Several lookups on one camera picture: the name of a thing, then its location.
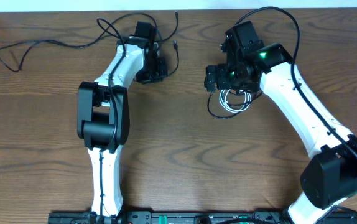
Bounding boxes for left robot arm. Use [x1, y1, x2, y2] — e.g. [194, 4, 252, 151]
[77, 22, 168, 223]

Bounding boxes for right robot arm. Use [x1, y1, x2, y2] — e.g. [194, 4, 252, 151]
[204, 21, 357, 223]

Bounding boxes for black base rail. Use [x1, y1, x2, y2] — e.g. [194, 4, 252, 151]
[47, 210, 357, 224]

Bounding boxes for white usb cable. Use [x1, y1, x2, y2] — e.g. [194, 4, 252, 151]
[218, 88, 253, 113]

